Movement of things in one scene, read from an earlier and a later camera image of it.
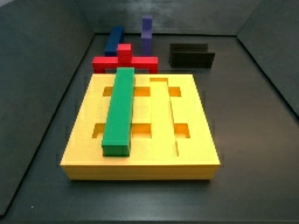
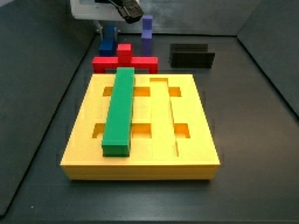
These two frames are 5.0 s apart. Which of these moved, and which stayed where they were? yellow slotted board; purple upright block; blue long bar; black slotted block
Moved: blue long bar
Stayed: yellow slotted board; purple upright block; black slotted block
